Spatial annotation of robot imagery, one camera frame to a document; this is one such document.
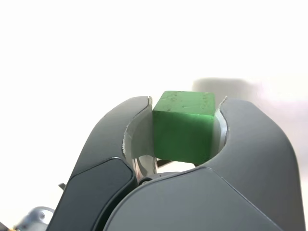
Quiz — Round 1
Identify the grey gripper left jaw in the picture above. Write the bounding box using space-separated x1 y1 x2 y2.
45 95 158 231

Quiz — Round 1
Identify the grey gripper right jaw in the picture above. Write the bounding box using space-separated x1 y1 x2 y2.
103 96 303 231

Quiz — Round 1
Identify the green cube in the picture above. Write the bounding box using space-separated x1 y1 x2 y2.
153 90 216 166

